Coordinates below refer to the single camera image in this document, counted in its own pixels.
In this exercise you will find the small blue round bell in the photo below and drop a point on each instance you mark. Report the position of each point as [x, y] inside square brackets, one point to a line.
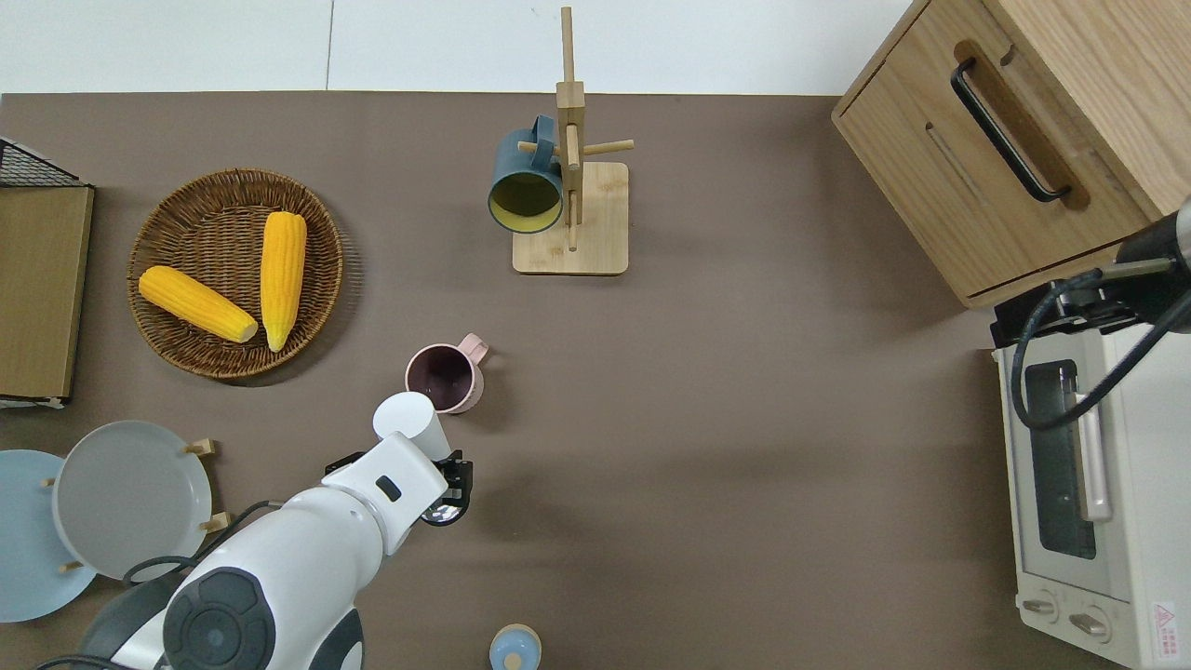
[515, 647]

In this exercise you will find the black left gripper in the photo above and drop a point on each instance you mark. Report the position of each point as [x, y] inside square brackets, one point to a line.
[456, 484]

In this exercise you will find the dark blue ceramic mug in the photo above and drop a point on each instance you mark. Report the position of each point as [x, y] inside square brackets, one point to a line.
[526, 195]

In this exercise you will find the brown table mat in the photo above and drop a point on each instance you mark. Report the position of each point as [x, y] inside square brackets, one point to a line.
[698, 465]

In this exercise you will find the wooden plate rack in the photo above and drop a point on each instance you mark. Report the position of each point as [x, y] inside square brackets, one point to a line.
[216, 522]

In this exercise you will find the yellow corn cob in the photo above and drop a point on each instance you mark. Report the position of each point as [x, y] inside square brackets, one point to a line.
[282, 274]
[195, 302]

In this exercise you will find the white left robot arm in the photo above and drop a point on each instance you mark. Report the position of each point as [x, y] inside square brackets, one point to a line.
[307, 549]

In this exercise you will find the wooden cabinet box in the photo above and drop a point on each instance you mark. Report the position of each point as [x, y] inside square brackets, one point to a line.
[930, 158]

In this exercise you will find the round brown wicker basket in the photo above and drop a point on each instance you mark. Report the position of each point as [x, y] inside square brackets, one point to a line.
[214, 223]

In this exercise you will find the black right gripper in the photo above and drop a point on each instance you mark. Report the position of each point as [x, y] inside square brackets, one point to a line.
[1158, 279]

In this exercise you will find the wooden mug tree stand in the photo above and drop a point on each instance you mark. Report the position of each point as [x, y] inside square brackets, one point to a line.
[595, 242]

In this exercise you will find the pink ceramic mug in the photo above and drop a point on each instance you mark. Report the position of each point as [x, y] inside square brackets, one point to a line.
[445, 377]

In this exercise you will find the light blue plate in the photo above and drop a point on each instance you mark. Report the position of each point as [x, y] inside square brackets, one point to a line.
[28, 558]

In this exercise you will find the white toaster oven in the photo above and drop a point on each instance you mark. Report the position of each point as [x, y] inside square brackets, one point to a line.
[1144, 521]

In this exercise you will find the grey plate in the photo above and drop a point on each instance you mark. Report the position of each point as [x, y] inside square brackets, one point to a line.
[130, 502]

